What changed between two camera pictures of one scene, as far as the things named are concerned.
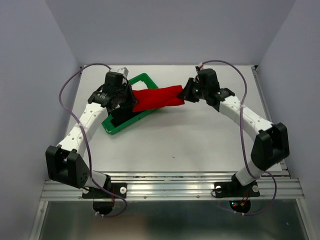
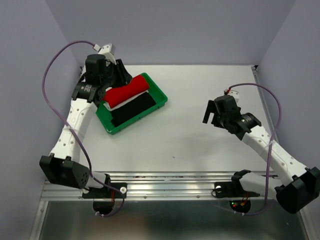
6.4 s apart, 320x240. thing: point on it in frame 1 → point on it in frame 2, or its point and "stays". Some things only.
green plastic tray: x=107 y=125 stays
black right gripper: x=187 y=91 → x=211 y=108
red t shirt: x=149 y=99 → x=137 y=84
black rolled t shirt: x=121 y=115 stays
